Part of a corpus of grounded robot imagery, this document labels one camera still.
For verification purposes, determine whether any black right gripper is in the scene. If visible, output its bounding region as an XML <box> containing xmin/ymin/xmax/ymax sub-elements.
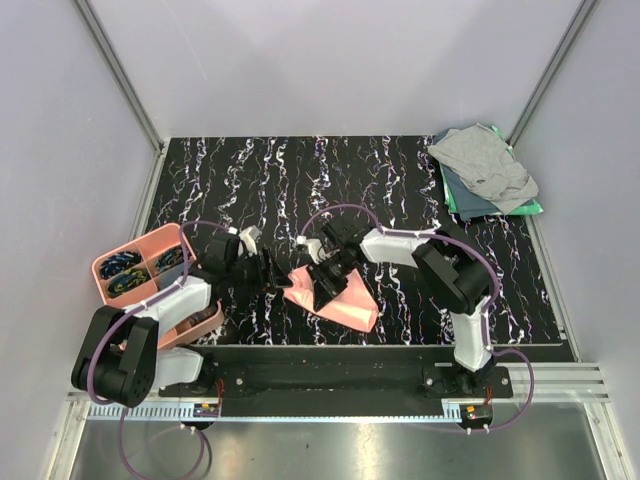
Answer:
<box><xmin>306</xmin><ymin>252</ymin><xmax>357</xmax><ymax>312</ymax></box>

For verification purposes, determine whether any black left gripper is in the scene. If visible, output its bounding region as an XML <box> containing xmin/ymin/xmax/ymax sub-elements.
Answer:
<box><xmin>226</xmin><ymin>247</ymin><xmax>293</xmax><ymax>296</ymax></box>

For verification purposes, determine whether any pink satin napkin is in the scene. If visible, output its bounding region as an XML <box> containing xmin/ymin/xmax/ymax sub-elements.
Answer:
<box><xmin>284</xmin><ymin>267</ymin><xmax>379</xmax><ymax>333</ymax></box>

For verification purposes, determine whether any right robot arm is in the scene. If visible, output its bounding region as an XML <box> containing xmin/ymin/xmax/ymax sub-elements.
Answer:
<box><xmin>298</xmin><ymin>218</ymin><xmax>499</xmax><ymax>397</ymax></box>

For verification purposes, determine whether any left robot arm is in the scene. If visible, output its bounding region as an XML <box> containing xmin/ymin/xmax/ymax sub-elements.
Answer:
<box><xmin>71</xmin><ymin>234</ymin><xmax>293</xmax><ymax>408</ymax></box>

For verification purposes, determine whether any brown item in tray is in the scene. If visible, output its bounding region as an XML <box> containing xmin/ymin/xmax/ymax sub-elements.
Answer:
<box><xmin>189</xmin><ymin>310</ymin><xmax>214</xmax><ymax>326</ymax></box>

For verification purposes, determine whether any dark blue cloth in tray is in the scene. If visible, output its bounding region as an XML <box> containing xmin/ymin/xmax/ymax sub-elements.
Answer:
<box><xmin>155</xmin><ymin>267</ymin><xmax>183</xmax><ymax>291</ymax></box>

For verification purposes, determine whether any pink compartment tray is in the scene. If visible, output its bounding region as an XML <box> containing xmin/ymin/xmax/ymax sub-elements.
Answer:
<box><xmin>92</xmin><ymin>223</ymin><xmax>225</xmax><ymax>350</ymax></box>

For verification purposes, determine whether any blue patterned item in tray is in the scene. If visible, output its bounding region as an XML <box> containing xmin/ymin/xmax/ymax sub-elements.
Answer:
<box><xmin>99</xmin><ymin>250</ymin><xmax>142</xmax><ymax>280</ymax></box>

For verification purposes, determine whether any dark blue folded cloth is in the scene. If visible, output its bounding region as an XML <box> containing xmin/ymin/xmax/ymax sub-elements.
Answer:
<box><xmin>441</xmin><ymin>165</ymin><xmax>500</xmax><ymax>221</ymax></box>

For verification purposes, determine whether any grey cloth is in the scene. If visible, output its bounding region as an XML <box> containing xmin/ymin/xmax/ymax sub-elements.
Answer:
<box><xmin>428</xmin><ymin>124</ymin><xmax>539</xmax><ymax>214</ymax></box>

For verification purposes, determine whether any green mat under cloths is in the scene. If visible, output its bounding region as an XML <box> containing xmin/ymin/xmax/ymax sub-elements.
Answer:
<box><xmin>431</xmin><ymin>124</ymin><xmax>542</xmax><ymax>220</ymax></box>

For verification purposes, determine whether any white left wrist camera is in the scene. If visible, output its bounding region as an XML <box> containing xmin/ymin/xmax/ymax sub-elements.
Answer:
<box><xmin>229</xmin><ymin>225</ymin><xmax>261</xmax><ymax>256</ymax></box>

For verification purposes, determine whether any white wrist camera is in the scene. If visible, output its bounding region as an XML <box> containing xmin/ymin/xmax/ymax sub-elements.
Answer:
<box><xmin>229</xmin><ymin>225</ymin><xmax>261</xmax><ymax>256</ymax></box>
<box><xmin>296</xmin><ymin>235</ymin><xmax>330</xmax><ymax>264</ymax></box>

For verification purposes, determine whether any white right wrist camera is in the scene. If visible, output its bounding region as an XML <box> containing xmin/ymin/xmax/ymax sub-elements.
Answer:
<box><xmin>296</xmin><ymin>235</ymin><xmax>330</xmax><ymax>264</ymax></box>

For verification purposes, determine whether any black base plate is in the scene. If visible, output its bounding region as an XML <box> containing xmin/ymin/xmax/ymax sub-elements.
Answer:
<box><xmin>160</xmin><ymin>345</ymin><xmax>514</xmax><ymax>418</ymax></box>

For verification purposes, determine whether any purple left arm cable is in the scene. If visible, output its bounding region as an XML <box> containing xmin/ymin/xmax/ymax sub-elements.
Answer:
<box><xmin>87</xmin><ymin>221</ymin><xmax>239</xmax><ymax>478</ymax></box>

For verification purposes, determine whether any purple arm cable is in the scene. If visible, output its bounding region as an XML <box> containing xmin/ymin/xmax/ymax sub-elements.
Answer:
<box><xmin>87</xmin><ymin>221</ymin><xmax>239</xmax><ymax>478</ymax></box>
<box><xmin>299</xmin><ymin>203</ymin><xmax>536</xmax><ymax>434</ymax></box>

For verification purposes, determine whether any grey cable duct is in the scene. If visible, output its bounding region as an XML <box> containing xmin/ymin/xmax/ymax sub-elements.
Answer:
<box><xmin>88</xmin><ymin>399</ymin><xmax>469</xmax><ymax>424</ymax></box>

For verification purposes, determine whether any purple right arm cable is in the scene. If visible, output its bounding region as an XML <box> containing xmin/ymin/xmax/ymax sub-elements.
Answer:
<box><xmin>299</xmin><ymin>203</ymin><xmax>536</xmax><ymax>434</ymax></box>

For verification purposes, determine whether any aluminium front rail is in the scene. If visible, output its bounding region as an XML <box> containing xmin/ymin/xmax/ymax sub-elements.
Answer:
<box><xmin>67</xmin><ymin>363</ymin><xmax>612</xmax><ymax>409</ymax></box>

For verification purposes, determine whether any aluminium frame post left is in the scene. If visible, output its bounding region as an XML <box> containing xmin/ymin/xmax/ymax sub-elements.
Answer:
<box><xmin>71</xmin><ymin>0</ymin><xmax>164</xmax><ymax>152</ymax></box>

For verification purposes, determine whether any aluminium frame post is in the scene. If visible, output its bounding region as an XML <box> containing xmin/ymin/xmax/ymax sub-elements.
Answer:
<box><xmin>71</xmin><ymin>0</ymin><xmax>164</xmax><ymax>152</ymax></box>
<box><xmin>508</xmin><ymin>0</ymin><xmax>600</xmax><ymax>146</ymax></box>

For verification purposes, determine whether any aluminium frame post right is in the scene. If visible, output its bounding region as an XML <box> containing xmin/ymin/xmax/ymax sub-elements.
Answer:
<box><xmin>508</xmin><ymin>0</ymin><xmax>600</xmax><ymax>146</ymax></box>

